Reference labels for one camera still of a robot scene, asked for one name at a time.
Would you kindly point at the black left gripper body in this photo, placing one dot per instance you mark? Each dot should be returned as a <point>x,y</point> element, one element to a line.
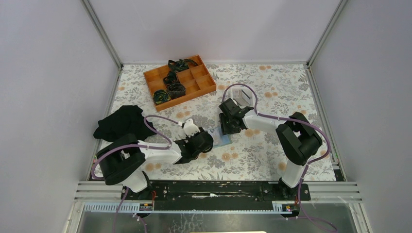
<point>187,139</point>

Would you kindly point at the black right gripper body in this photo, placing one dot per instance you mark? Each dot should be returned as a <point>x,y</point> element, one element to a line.
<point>226,125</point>

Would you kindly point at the green leather card holder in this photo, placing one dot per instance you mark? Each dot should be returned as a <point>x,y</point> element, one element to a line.
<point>227,138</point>

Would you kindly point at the white credit card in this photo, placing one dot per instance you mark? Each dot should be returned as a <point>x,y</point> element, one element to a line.
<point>217,137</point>

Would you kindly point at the white plastic card box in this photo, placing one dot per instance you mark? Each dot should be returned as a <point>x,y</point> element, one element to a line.
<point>248,97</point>

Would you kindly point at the black cloth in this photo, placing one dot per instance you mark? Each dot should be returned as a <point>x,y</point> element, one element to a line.
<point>127,119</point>

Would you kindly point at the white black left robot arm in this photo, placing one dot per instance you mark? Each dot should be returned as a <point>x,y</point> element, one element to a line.
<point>122,161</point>

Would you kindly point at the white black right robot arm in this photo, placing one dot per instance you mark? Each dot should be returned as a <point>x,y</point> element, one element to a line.
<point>299,140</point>

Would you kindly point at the stack of white cards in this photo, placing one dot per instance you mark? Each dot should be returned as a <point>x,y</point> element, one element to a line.
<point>237,94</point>

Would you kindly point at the orange wooden compartment tray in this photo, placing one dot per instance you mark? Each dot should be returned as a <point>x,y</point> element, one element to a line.
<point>197,81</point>

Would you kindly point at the dark patterned rolled tie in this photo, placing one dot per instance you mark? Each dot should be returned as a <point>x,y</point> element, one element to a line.
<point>176,90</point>

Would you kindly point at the blue yellow rolled tie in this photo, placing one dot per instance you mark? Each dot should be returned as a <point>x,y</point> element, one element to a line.
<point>161,96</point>

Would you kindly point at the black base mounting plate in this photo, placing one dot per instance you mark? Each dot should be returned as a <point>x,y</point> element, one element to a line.
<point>218,195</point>

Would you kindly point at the dark rolled tie middle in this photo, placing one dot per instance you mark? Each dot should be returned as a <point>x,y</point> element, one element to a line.
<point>170,78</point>

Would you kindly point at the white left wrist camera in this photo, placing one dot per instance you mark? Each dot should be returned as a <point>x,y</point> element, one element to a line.
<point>190,128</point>

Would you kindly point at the aluminium frame rail front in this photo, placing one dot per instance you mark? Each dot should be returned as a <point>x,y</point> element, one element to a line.
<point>99,197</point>

